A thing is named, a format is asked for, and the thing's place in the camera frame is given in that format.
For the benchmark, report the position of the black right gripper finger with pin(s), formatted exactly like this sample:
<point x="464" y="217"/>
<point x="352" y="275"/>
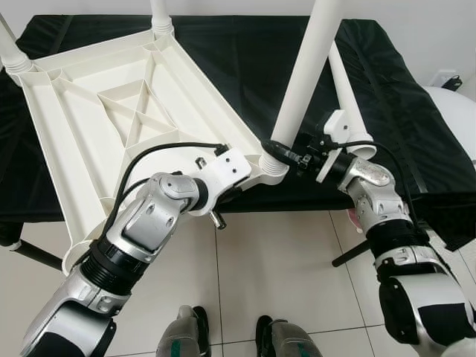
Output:
<point x="278" y="150"/>

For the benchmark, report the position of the white plastic table leg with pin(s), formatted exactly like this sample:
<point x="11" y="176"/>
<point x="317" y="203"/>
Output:
<point x="11" y="48"/>
<point x="305" y="74"/>
<point x="161" y="15"/>
<point x="343" y="82"/>

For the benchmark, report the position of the white plastic table top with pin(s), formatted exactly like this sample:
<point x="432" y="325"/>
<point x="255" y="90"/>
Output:
<point x="74" y="126"/>

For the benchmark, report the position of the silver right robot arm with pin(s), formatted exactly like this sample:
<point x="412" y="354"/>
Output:
<point x="401" y="253"/>

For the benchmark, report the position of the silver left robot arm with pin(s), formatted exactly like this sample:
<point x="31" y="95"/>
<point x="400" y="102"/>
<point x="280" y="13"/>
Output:
<point x="126" y="245"/>

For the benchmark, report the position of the pink object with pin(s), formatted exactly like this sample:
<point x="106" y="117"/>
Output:
<point x="353" y="217"/>

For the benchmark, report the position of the black metal table leg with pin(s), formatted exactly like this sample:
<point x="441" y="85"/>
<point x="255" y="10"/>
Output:
<point x="355" y="251"/>
<point x="33" y="253"/>

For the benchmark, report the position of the black tablecloth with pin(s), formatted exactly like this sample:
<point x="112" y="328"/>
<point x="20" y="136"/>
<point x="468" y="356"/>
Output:
<point x="424" y="126"/>

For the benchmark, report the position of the grey robot left leg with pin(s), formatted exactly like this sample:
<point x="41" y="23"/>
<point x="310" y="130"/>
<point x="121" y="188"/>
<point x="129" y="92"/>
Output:
<point x="182" y="335"/>

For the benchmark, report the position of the grey robot leg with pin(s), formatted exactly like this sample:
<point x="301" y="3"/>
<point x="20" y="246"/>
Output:
<point x="286" y="338"/>
<point x="182" y="335"/>

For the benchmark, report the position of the grey robot right leg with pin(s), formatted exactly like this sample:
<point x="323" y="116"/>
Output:
<point x="286" y="338"/>

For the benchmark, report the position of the black power plug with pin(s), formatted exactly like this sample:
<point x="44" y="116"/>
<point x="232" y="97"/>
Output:
<point x="452" y="83"/>

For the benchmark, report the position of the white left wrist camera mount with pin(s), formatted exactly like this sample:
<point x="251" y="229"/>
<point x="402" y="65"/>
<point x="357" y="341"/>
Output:
<point x="227" y="167"/>

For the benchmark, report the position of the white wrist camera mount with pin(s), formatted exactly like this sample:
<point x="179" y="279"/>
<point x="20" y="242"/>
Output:
<point x="227" y="167"/>
<point x="336" y="126"/>

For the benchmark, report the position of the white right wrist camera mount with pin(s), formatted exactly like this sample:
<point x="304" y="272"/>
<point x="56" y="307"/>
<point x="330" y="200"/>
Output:
<point x="336" y="126"/>

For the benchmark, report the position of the white wall socket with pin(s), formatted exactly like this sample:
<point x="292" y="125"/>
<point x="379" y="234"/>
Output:
<point x="445" y="76"/>

